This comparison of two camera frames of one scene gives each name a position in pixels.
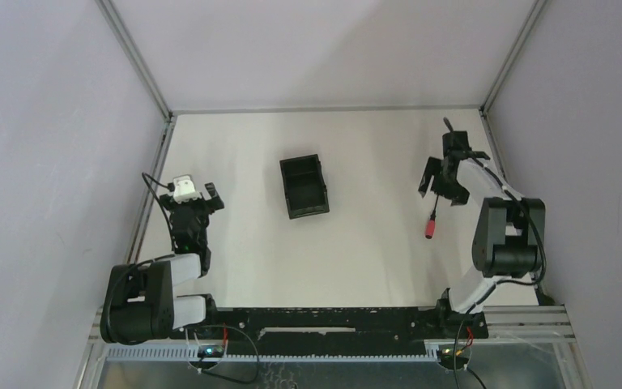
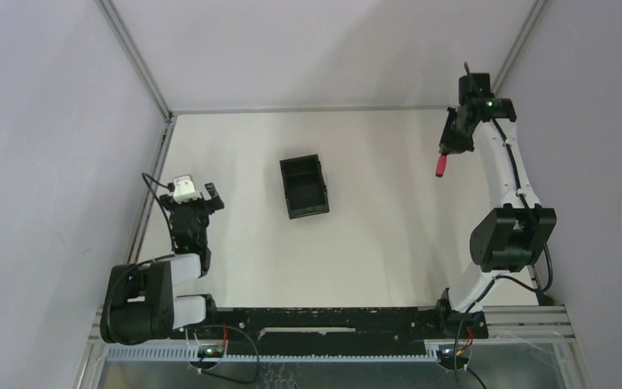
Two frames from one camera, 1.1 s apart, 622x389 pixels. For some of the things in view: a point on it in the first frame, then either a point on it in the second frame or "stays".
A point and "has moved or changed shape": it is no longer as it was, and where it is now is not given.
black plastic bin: x=305 y=187 stays
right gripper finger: x=457 y=193 to x=464 y=142
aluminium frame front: x=526 y=348 stays
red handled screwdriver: x=431 y=223 has moved or changed shape
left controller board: x=210 y=351 stays
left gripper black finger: x=211 y=190 stays
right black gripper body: x=444 y=178 to x=457 y=128
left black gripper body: x=191 y=205 stays
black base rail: x=254 y=331 stays
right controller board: x=445 y=357 stays
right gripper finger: x=432 y=168 to x=447 y=139
